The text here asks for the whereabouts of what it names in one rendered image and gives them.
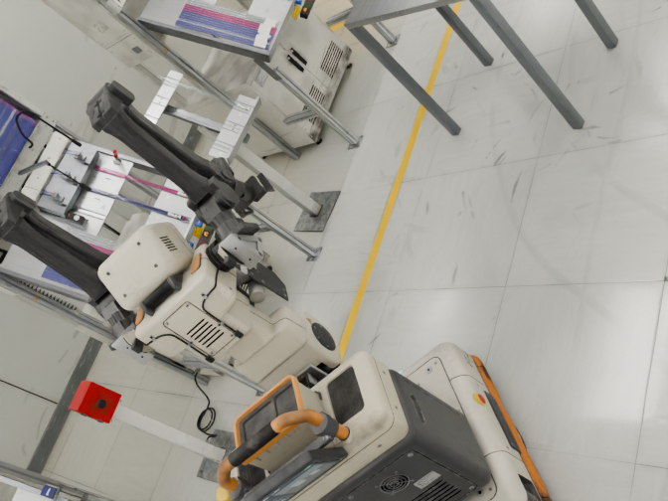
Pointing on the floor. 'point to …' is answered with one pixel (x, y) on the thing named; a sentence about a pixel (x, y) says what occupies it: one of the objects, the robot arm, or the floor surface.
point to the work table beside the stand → (368, 10)
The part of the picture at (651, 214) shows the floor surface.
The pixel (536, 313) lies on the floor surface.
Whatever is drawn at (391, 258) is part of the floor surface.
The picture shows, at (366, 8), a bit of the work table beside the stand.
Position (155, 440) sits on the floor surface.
